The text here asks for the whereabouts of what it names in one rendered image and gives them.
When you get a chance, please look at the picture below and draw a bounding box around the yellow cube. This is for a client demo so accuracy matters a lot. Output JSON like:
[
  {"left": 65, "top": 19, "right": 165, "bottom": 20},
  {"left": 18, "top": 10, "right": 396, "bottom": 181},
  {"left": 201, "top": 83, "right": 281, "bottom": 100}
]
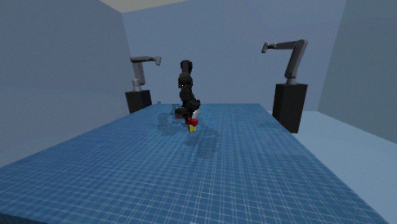
[{"left": 189, "top": 125, "right": 196, "bottom": 132}]

